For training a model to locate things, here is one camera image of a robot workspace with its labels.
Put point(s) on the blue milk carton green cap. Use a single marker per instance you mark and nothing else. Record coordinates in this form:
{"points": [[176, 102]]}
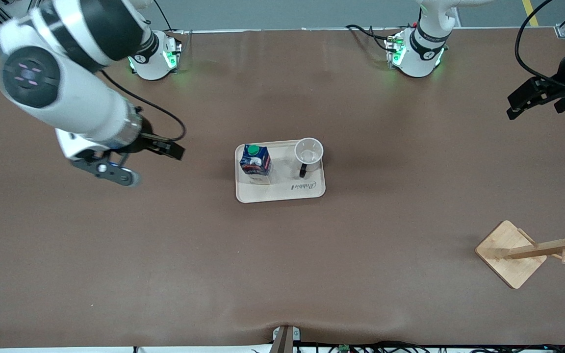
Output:
{"points": [[257, 162]]}

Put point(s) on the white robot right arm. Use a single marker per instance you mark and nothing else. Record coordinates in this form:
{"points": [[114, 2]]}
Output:
{"points": [[76, 98]]}

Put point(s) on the metal table clamp bracket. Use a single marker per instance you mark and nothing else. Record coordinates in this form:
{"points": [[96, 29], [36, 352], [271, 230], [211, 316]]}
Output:
{"points": [[285, 338]]}

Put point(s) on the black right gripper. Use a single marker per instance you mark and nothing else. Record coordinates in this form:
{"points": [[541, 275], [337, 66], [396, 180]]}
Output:
{"points": [[146, 143]]}

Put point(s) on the cream tray with bear print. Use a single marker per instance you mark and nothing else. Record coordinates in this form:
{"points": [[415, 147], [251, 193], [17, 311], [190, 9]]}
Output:
{"points": [[282, 191]]}

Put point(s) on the wooden mug tree stand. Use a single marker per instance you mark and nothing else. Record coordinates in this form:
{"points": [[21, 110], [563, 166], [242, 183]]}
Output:
{"points": [[508, 255]]}

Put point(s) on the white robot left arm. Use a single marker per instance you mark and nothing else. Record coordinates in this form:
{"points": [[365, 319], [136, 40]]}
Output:
{"points": [[422, 60]]}

